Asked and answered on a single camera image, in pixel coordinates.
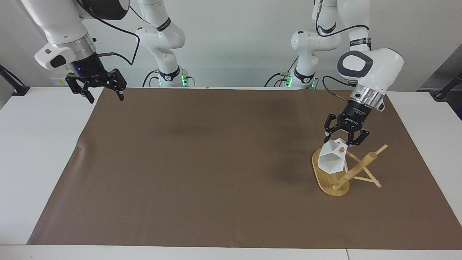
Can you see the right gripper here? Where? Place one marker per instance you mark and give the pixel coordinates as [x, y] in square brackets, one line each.
[87, 69]

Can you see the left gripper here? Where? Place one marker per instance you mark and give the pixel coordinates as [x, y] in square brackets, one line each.
[354, 116]

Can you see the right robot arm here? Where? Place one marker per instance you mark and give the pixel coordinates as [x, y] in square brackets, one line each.
[57, 21]

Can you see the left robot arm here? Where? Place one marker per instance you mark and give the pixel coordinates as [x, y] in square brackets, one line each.
[375, 65]

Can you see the white faceted cup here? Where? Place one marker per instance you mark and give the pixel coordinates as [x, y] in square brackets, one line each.
[334, 156]

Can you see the wooden cup rack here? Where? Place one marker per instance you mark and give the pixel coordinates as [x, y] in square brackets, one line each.
[346, 173]

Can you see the black stand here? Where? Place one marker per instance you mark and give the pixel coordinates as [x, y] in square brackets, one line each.
[12, 83]
[447, 86]

